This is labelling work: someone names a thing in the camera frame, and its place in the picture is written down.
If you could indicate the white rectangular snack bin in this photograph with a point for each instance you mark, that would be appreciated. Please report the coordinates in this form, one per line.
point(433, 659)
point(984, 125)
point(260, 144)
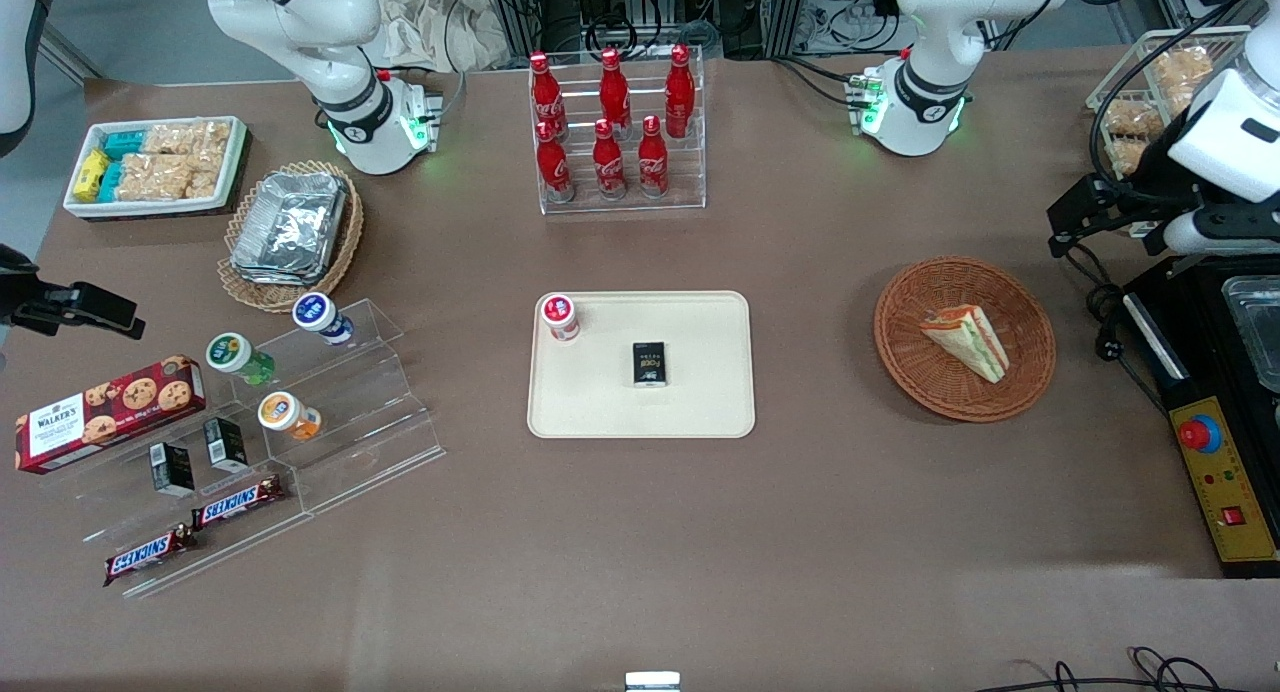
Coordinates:
point(232, 162)

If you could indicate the stack of foil trays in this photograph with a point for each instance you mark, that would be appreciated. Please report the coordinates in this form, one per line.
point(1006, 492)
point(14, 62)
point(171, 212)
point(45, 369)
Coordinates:
point(290, 227)

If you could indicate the clear acrylic stepped display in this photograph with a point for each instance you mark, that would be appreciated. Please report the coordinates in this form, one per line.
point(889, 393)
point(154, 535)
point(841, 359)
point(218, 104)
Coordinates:
point(360, 412)

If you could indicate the Snickers chocolate bar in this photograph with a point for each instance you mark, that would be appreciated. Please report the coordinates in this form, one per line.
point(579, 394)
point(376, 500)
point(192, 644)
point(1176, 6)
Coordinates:
point(240, 501)
point(148, 556)

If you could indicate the red Walkers cookie box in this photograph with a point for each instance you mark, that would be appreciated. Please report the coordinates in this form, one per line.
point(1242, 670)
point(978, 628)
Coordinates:
point(110, 412)

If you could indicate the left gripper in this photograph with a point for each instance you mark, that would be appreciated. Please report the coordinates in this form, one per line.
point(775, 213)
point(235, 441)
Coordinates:
point(1152, 165)

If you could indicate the blue label gum bottle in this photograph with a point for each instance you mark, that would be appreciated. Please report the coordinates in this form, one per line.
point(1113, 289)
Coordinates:
point(318, 315)

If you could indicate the green label gum bottle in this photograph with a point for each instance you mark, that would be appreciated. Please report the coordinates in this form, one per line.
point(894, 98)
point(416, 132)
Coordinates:
point(232, 354)

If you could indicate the small black box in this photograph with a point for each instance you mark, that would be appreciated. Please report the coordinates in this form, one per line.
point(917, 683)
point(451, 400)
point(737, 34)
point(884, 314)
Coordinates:
point(226, 444)
point(650, 364)
point(172, 469)

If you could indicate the wrapped triangular sandwich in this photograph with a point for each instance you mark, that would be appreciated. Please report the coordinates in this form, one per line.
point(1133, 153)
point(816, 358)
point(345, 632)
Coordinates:
point(970, 340)

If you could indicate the orange label gum bottle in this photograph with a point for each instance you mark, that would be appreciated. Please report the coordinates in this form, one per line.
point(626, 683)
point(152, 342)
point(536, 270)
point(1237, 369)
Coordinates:
point(283, 414)

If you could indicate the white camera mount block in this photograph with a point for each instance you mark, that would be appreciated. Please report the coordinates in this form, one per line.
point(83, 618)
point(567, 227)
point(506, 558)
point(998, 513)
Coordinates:
point(652, 682)

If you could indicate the clear acrylic bottle rack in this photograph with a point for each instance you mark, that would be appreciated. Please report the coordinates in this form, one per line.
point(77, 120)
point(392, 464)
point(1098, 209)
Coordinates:
point(690, 172)

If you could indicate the round brown wicker basket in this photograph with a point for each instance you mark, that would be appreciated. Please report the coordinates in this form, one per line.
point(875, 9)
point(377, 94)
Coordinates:
point(1025, 322)

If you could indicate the crumpled beige paper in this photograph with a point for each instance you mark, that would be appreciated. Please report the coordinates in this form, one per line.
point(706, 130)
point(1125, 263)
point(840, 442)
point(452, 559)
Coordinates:
point(440, 27)

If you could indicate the clear rice cracker pack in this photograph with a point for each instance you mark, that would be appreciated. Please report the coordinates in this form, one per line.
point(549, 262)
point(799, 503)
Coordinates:
point(185, 136)
point(205, 172)
point(155, 177)

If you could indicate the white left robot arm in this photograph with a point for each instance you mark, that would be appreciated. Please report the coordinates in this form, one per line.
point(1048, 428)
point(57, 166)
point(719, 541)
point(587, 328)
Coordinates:
point(930, 82)

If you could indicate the red cola bottle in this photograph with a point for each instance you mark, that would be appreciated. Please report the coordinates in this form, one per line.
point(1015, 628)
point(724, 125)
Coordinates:
point(652, 162)
point(680, 90)
point(613, 90)
point(554, 167)
point(546, 97)
point(608, 164)

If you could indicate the black yellow control box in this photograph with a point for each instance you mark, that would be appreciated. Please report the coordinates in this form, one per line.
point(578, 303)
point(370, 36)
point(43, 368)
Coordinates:
point(1225, 482)

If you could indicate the teal snack packet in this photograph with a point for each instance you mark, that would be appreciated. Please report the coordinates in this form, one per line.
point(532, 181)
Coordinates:
point(111, 180)
point(122, 142)

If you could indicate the clear plastic container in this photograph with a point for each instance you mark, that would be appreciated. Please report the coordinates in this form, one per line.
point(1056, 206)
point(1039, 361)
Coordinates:
point(1255, 327)

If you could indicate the beige plastic tray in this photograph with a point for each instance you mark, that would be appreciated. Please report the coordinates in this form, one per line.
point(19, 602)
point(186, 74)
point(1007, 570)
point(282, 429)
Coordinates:
point(700, 392)

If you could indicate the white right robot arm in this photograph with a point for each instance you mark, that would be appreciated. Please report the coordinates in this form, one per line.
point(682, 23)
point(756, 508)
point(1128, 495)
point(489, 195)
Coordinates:
point(330, 52)

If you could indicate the yellow snack packet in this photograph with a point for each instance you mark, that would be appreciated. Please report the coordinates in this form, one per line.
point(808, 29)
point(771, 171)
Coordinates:
point(90, 177)

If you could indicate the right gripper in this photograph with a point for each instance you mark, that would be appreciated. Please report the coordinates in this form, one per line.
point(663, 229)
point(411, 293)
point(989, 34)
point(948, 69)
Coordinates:
point(18, 298)

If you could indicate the clear bagged snack pack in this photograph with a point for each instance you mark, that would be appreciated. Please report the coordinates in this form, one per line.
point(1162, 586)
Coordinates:
point(1133, 119)
point(1127, 155)
point(1182, 72)

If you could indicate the oval wicker basket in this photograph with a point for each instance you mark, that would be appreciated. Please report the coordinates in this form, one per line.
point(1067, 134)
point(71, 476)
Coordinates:
point(345, 242)

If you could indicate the red label gum bottle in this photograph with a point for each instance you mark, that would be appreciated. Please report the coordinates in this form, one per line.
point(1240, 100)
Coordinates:
point(560, 315)

